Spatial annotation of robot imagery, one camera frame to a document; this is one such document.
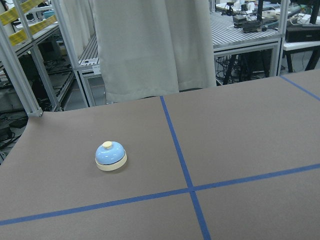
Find blue and cream call bell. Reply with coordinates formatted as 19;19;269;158
95;141;128;172

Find white curtain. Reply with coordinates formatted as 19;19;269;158
90;0;216;103

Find black electronics stack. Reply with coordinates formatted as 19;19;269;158
232;15;262;33

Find black device on bench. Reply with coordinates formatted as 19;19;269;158
285;24;320;43

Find yellow caution tape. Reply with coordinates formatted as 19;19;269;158
0;0;57;46

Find aluminium frame rack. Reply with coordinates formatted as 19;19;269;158
0;0;101;117

